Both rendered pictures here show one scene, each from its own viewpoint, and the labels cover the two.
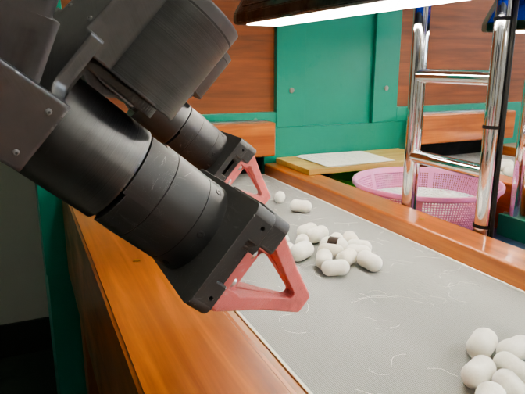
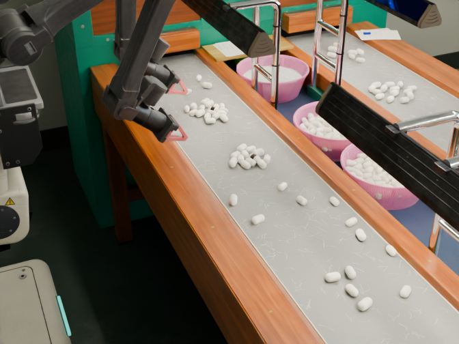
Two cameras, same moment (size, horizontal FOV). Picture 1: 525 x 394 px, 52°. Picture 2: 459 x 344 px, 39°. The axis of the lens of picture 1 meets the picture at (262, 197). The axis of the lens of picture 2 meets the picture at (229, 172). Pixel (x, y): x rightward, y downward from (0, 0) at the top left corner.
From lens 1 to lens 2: 147 cm
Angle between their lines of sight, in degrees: 18
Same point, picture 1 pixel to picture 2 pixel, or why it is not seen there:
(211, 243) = (163, 129)
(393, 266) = (233, 119)
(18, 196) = not seen: hidden behind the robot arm
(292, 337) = (189, 145)
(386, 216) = (240, 94)
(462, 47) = not seen: outside the picture
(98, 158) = (141, 115)
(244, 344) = (173, 148)
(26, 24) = (133, 101)
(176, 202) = (156, 121)
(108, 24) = (143, 95)
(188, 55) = (158, 96)
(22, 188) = not seen: hidden behind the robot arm
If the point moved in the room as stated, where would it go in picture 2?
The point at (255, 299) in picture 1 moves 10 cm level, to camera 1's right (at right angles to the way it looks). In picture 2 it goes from (173, 138) to (210, 138)
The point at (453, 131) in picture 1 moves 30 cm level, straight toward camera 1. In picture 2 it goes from (309, 24) to (289, 50)
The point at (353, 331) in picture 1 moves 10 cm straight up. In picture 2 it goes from (208, 144) to (207, 115)
